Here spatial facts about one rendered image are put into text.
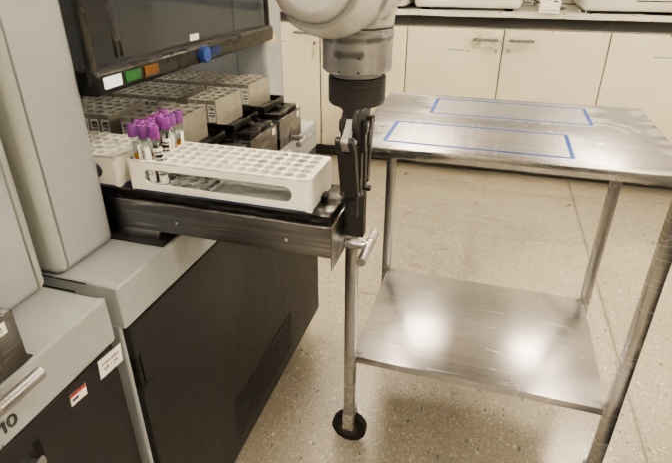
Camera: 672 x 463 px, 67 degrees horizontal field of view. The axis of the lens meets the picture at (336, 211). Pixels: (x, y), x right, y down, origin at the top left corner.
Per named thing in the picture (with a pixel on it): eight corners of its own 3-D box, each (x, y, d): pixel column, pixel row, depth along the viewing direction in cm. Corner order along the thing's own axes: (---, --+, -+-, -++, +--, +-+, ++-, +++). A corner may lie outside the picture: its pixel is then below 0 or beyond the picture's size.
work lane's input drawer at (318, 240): (-37, 211, 89) (-55, 163, 85) (26, 182, 101) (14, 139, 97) (361, 278, 71) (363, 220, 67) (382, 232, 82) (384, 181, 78)
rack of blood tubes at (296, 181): (131, 196, 79) (124, 158, 76) (168, 173, 87) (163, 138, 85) (311, 221, 71) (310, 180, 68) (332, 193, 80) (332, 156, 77)
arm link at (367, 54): (311, 29, 60) (312, 80, 63) (386, 32, 58) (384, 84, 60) (333, 22, 68) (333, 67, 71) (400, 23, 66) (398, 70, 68)
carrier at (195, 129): (199, 134, 101) (196, 105, 99) (209, 135, 101) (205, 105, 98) (167, 153, 91) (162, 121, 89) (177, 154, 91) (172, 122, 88)
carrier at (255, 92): (263, 99, 127) (261, 74, 125) (270, 99, 127) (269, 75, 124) (242, 110, 118) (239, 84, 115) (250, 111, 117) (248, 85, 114)
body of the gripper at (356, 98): (338, 65, 70) (338, 130, 74) (319, 77, 63) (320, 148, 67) (392, 68, 68) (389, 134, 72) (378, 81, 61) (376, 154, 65)
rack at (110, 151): (-24, 173, 87) (-36, 139, 84) (23, 154, 96) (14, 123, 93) (122, 194, 79) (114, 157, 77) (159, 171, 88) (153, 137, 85)
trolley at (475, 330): (330, 438, 133) (329, 142, 97) (371, 329, 173) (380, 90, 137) (608, 511, 116) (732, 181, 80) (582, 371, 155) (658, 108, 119)
